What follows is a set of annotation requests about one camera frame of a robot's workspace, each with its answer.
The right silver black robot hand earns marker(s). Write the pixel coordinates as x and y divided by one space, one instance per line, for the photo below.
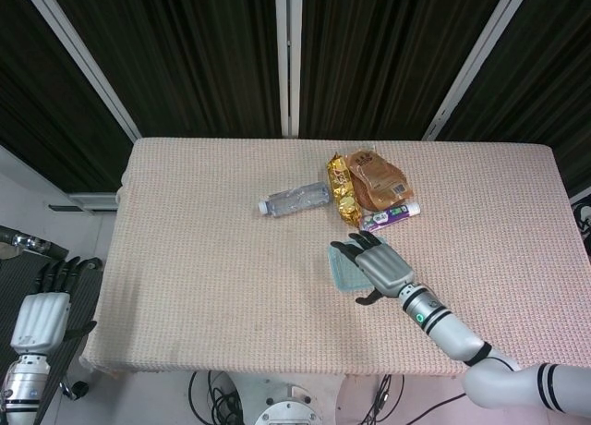
385 272

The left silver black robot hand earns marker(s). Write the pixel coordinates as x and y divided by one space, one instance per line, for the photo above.
39 319

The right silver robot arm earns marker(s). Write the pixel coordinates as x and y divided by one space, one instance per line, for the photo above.
452 337

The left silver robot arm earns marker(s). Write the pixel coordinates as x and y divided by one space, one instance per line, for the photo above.
20 388

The grey round robot base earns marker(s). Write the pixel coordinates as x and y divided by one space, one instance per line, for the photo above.
288 409

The clear plastic food container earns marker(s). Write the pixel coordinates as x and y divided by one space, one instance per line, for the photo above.
344 287

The black floor mat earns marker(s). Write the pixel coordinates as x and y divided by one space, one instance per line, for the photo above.
14 277

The purple white toothpaste tube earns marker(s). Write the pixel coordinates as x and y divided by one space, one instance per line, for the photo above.
388 217

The silver metal tube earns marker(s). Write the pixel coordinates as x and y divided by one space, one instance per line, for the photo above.
27 242

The black caster wheel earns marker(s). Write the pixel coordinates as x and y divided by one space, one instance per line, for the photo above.
79 389

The brown paper snack bag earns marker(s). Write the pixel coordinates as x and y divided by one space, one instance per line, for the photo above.
381 175

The gold foil snack bag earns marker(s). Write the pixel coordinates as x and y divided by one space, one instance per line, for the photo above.
341 185

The clear plastic water bottle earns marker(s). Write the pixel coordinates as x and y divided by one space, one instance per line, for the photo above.
295 199

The pink waffle tablecloth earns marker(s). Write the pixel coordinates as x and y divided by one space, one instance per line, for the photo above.
208 282

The black white printed sign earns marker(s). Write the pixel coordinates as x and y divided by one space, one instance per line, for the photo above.
582 226

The dark pleated curtain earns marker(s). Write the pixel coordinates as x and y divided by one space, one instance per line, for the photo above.
41 83
545 83
378 51
184 51

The grey wall rail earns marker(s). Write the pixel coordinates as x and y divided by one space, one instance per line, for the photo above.
88 201

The white frame post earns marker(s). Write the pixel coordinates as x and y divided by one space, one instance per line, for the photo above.
288 51
471 74
88 74

